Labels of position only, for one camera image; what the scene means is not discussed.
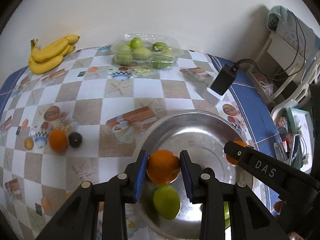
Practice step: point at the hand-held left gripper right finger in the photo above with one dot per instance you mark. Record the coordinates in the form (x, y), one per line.
(186, 177)

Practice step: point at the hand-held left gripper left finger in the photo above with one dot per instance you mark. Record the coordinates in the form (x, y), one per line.
(138, 177)

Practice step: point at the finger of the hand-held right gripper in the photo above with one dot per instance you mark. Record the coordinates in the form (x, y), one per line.
(265, 168)

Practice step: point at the orange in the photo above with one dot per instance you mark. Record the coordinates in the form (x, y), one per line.
(58, 140)
(231, 160)
(163, 166)

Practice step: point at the green mango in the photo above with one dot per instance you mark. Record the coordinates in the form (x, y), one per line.
(226, 215)
(166, 201)

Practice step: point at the round steel tray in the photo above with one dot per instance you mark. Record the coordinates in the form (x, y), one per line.
(200, 140)

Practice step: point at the dark purple plum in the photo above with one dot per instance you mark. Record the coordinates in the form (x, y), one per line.
(75, 139)

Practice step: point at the brown longan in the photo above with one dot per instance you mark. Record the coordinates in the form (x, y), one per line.
(28, 143)

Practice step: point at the grey phone stand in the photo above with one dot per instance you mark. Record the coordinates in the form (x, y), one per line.
(280, 150)

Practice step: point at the black smartphone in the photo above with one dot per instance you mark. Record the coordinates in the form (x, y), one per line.
(296, 150)

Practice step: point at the small colourful jar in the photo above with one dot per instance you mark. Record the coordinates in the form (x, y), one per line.
(282, 125)

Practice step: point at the white tube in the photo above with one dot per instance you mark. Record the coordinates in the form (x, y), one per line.
(297, 123)

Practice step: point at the teal and white box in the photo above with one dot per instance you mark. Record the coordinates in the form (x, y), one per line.
(306, 120)

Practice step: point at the checkered printed tablecloth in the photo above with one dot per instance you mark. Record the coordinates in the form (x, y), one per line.
(87, 110)

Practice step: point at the white plastic chair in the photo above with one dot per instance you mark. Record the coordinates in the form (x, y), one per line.
(303, 90)

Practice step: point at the black power adapter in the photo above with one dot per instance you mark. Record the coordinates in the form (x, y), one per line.
(222, 80)

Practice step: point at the white shelf rack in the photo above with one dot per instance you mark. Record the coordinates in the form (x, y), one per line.
(271, 45)

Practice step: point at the pile of green guavas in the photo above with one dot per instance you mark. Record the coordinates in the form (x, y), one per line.
(135, 42)

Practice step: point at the clear plastic clamshell container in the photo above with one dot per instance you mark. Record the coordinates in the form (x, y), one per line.
(150, 37)

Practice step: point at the white printed bag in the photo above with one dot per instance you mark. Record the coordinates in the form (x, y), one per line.
(292, 30)

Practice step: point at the yellow banana bunch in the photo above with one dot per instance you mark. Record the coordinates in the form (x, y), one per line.
(45, 65)

